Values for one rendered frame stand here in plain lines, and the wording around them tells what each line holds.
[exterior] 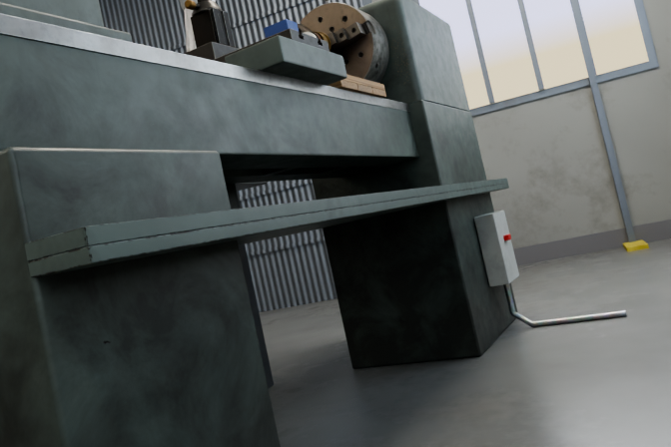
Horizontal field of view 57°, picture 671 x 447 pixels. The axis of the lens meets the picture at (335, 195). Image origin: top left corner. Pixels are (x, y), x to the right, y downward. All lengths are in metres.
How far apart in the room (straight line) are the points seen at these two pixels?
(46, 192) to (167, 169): 0.22
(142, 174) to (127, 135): 0.08
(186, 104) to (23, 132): 0.33
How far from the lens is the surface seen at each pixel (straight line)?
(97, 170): 0.91
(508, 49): 4.54
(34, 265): 0.81
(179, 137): 1.09
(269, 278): 4.97
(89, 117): 0.97
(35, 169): 0.85
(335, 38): 2.01
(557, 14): 4.57
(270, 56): 1.35
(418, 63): 2.18
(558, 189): 4.45
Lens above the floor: 0.50
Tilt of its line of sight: 3 degrees up
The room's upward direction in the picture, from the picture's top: 12 degrees counter-clockwise
